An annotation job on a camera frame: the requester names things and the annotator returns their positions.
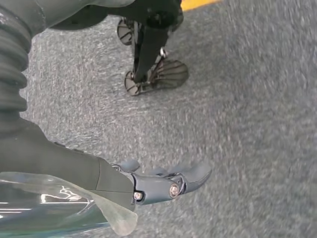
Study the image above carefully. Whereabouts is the clear plastic cover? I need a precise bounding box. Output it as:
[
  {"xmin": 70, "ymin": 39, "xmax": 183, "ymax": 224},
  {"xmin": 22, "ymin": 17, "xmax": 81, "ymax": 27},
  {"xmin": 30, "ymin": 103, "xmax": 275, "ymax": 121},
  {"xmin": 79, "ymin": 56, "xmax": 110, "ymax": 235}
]
[{"xmin": 0, "ymin": 171, "xmax": 138, "ymax": 238}]

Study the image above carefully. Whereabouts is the black left robot foot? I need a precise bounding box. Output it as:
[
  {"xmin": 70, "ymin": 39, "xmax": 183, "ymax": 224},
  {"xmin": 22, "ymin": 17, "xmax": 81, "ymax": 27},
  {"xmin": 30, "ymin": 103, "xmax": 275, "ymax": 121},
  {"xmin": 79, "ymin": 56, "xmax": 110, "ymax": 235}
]
[{"xmin": 116, "ymin": 17, "xmax": 135, "ymax": 47}]

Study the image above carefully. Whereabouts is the yellow floor tape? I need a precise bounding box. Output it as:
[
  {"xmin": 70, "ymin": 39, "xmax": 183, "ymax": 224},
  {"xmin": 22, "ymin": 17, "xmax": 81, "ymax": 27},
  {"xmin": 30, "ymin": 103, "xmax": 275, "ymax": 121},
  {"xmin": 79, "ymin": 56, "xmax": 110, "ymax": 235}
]
[{"xmin": 180, "ymin": 0, "xmax": 223, "ymax": 13}]

